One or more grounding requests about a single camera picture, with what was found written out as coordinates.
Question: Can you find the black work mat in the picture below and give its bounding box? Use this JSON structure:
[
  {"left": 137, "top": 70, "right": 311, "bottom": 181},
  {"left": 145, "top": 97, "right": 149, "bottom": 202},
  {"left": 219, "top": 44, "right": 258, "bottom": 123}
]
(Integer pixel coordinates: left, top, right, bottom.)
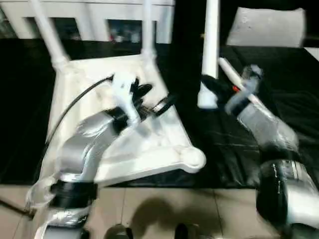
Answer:
[{"left": 0, "top": 37, "right": 319, "bottom": 190}]

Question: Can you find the white plastic table top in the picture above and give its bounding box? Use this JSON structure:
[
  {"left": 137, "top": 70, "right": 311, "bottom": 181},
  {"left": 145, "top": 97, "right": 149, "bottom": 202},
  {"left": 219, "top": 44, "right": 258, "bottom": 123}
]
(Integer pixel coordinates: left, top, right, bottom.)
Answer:
[{"left": 27, "top": 53, "right": 207, "bottom": 206}]

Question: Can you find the white cabinet with glass doors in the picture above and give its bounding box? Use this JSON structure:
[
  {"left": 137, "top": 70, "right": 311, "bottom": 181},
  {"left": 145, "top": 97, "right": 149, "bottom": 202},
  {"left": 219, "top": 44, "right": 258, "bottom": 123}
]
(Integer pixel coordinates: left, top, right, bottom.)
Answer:
[{"left": 0, "top": 0, "right": 176, "bottom": 44}]

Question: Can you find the white flat panel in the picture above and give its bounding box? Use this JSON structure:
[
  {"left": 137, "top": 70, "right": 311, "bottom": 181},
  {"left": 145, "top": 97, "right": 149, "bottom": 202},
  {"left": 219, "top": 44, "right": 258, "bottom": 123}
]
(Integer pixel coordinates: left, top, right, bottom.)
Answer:
[{"left": 226, "top": 7, "right": 306, "bottom": 49}]

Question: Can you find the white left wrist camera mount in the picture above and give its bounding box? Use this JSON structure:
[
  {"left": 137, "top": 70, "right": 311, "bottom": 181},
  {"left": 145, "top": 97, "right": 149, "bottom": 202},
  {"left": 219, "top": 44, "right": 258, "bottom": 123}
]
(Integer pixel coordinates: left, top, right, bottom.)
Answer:
[{"left": 110, "top": 73, "right": 143, "bottom": 126}]

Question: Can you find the white plastic table leg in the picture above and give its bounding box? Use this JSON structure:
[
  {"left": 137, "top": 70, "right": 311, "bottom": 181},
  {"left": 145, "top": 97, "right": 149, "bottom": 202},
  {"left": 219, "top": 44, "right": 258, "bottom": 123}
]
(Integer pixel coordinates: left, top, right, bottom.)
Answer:
[
  {"left": 28, "top": 0, "right": 71, "bottom": 74},
  {"left": 196, "top": 0, "right": 221, "bottom": 111},
  {"left": 141, "top": 0, "right": 160, "bottom": 64},
  {"left": 217, "top": 57, "right": 266, "bottom": 109}
]

